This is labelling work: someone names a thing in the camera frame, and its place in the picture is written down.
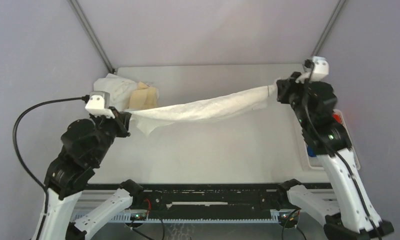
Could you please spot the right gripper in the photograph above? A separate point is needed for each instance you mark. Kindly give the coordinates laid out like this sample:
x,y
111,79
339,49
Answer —
x,y
286,89

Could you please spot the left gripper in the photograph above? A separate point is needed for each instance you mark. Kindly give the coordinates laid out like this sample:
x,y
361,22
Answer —
x,y
122,119

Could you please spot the cream towel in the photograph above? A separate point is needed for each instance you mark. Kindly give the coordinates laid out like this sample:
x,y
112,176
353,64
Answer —
x,y
203,111

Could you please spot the blue towel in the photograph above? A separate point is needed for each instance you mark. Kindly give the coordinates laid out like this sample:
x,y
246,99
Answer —
x,y
310,152

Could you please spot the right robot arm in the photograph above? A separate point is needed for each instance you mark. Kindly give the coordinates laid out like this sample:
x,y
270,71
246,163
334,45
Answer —
x,y
354,218

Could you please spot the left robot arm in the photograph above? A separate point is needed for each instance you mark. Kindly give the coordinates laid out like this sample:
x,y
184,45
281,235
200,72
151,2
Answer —
x,y
85,144

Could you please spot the white towel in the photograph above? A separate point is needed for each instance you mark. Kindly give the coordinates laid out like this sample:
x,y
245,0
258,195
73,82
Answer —
x,y
119,89

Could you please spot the yellow towel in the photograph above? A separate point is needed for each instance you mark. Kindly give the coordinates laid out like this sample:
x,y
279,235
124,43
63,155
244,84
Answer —
x,y
144,97

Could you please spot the red rolled towel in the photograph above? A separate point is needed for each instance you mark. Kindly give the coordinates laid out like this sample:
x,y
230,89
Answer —
x,y
337,118

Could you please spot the white plastic basket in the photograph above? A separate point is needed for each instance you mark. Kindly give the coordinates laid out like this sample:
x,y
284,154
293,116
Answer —
x,y
311,163

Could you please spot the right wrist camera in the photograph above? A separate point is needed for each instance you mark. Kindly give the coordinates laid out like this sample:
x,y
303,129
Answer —
x,y
315,69

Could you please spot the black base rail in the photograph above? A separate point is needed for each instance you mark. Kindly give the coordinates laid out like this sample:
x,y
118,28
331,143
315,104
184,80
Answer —
x,y
211,201

